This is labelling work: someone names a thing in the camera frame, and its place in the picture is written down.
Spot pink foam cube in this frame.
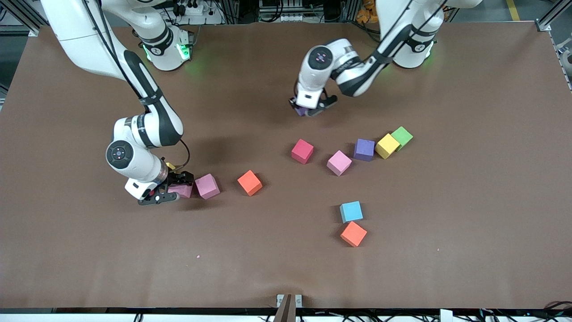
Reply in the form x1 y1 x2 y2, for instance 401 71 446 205
195 174 221 200
168 183 193 199
326 150 353 177

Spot red foam cube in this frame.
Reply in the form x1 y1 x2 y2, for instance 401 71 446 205
291 139 315 165

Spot orange foam cube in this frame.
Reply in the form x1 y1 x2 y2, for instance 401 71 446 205
340 221 368 248
237 169 263 197

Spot green foam cube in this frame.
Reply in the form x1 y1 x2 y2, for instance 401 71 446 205
391 126 414 150

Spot bag of orange fruits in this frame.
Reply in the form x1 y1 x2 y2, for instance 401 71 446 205
355 0 380 25

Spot grey equipment rack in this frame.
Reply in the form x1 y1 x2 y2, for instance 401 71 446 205
258 0 313 23

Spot blue foam cube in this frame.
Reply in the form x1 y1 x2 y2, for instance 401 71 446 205
339 200 364 224

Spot white power strip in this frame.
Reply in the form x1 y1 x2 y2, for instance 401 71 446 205
176 0 211 16

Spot brown table cover sheet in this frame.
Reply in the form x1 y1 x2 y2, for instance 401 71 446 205
0 21 572 310

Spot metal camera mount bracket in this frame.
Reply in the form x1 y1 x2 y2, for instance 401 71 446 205
273 293 303 322

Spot aluminium frame post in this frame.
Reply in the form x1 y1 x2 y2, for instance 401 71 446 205
0 0 50 36
535 0 572 32

